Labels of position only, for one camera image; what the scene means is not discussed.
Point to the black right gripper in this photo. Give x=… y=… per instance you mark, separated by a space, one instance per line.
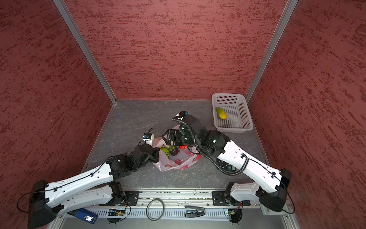
x=178 y=140

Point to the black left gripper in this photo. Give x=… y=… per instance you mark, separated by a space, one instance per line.
x=155 y=153

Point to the red fruit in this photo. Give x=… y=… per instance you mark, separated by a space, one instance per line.
x=183 y=147

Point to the pink printed plastic bag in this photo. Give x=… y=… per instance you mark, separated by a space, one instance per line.
x=183 y=160

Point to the yellow green mango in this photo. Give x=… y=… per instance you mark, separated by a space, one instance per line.
x=221 y=113

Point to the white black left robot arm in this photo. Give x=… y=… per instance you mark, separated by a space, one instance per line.
x=98 y=186

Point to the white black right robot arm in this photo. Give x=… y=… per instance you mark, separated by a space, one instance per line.
x=231 y=160

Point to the white perforated plastic basket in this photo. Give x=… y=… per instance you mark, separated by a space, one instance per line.
x=238 y=115

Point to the black desk calculator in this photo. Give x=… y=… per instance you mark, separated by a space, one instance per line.
x=225 y=166

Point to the left small circuit board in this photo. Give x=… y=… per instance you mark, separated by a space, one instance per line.
x=116 y=213

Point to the small circuit board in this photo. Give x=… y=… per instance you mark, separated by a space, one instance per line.
x=235 y=216
x=116 y=213

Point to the black stapler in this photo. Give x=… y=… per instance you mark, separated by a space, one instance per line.
x=194 y=211

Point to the blue black box device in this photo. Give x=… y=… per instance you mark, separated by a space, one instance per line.
x=84 y=215

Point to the right small circuit board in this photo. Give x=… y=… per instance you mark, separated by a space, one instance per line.
x=235 y=216

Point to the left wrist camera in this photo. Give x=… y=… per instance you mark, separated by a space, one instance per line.
x=148 y=138

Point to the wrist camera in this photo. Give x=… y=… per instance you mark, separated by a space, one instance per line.
x=182 y=114
x=148 y=138

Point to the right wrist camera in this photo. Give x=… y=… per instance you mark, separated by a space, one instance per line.
x=182 y=114

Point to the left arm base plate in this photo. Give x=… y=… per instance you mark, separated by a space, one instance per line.
x=130 y=197

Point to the aluminium front rail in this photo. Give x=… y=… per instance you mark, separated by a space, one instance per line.
x=170 y=204

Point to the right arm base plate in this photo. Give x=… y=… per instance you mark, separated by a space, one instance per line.
x=221 y=199

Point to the aluminium corner post right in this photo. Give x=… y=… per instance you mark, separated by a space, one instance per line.
x=281 y=25

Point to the aluminium corner post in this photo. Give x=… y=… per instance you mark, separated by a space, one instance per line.
x=70 y=22
x=281 y=25

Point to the aluminium corner post left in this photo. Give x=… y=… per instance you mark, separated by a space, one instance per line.
x=70 y=22

